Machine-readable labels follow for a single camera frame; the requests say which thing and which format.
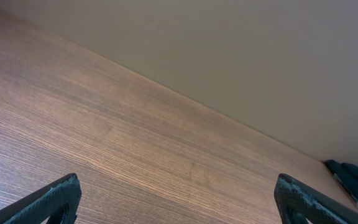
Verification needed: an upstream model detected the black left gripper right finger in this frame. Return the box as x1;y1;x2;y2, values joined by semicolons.
274;174;358;224

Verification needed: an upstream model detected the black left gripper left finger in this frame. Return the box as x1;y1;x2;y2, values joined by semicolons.
0;173;81;224

